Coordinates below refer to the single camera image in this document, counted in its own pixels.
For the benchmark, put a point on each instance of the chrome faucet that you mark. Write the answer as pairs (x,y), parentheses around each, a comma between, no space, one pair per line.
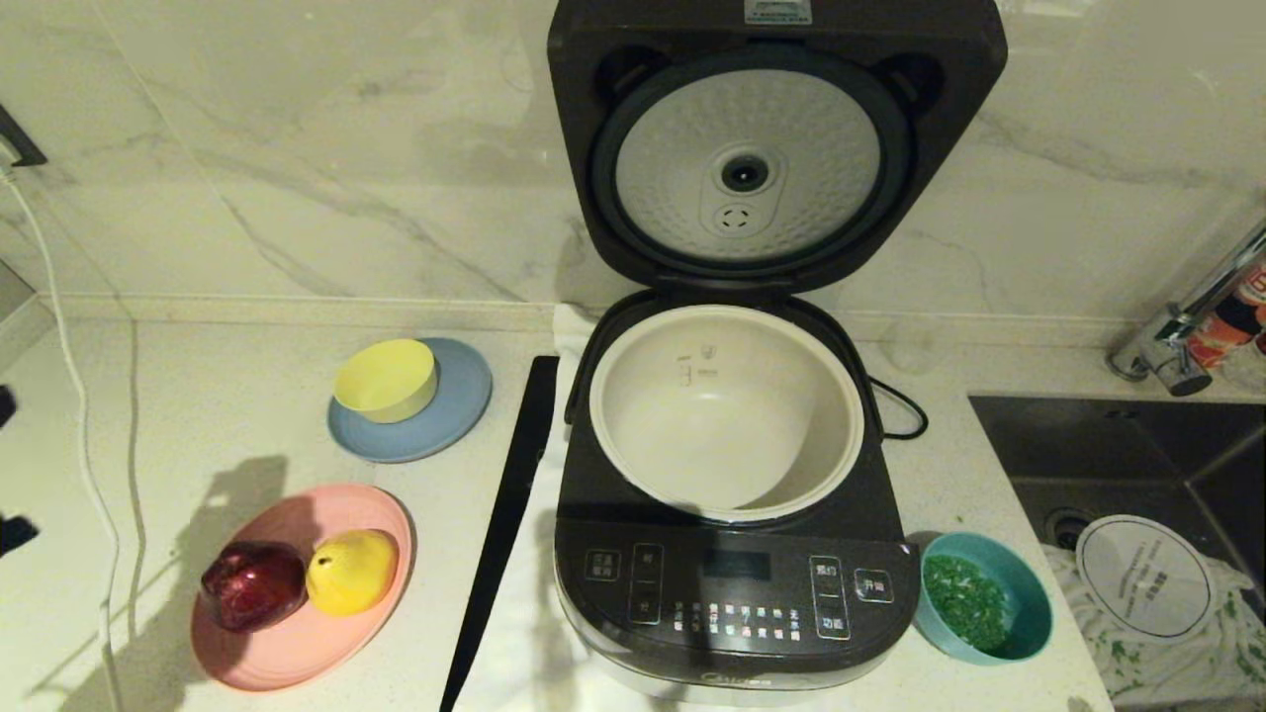
(1167,351)

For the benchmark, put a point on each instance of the white inner pot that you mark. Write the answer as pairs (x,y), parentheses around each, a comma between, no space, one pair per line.
(722,425)

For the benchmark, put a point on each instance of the black rice cooker body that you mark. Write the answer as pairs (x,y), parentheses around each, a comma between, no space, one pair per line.
(732,593)

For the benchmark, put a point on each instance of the teal bowl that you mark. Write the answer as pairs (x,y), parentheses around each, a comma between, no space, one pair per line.
(1034,603)

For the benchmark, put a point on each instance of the pink plate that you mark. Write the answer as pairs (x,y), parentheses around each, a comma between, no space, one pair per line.
(297,653)

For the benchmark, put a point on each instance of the black rice cooker lid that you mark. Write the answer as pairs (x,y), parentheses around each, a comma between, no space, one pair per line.
(752,168)

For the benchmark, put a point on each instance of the yellow bowl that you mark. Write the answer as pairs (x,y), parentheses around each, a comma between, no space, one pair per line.
(386,381)

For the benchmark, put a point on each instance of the white plastic bag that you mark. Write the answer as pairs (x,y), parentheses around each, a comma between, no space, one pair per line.
(1187,672)

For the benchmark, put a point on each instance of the chopped green bits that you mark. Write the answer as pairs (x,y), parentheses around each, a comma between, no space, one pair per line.
(964,603)

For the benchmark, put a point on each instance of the red-label bottle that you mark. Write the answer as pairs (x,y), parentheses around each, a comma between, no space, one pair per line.
(1256,285)

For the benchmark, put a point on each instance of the dark red apple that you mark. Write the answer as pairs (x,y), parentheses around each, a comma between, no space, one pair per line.
(252,588)

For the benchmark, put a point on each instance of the black flat mat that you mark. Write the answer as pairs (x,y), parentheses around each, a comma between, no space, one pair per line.
(509,514)

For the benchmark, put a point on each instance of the yellow pear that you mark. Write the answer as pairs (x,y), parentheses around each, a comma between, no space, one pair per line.
(351,574)

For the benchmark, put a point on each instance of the steel sink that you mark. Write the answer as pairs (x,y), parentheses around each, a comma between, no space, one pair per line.
(1039,445)

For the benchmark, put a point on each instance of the blue plate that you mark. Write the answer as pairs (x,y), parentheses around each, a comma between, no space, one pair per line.
(460,405)

